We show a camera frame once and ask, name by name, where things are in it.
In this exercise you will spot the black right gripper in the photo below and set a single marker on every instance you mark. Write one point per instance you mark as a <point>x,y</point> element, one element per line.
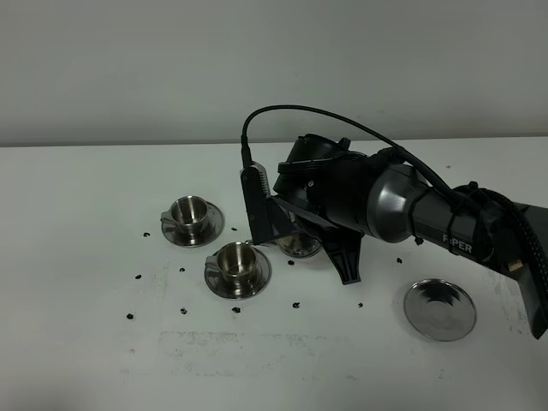
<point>322,189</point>

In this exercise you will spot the stainless steel teapot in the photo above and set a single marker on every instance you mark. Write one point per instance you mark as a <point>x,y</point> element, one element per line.
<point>296,246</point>

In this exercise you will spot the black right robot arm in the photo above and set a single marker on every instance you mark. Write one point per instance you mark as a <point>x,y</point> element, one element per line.
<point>476,223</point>

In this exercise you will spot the front stainless steel teacup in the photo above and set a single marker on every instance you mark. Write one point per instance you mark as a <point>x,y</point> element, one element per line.
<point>236,262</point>

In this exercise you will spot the stainless steel teacup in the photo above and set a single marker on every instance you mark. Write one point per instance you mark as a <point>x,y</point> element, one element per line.
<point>236,262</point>
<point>188,215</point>

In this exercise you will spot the teapot steel saucer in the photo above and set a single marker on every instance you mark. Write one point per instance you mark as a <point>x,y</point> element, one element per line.
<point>440,310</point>

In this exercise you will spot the rear stainless steel teacup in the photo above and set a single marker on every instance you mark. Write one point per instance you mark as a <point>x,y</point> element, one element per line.
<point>188,215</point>

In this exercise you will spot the front steel saucer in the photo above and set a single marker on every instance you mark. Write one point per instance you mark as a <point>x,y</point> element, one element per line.
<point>245,290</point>

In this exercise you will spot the rear steel saucer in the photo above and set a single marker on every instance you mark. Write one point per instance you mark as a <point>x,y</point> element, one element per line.
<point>211,232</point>

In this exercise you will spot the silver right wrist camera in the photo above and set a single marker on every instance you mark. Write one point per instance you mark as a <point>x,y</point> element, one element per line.
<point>254,180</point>

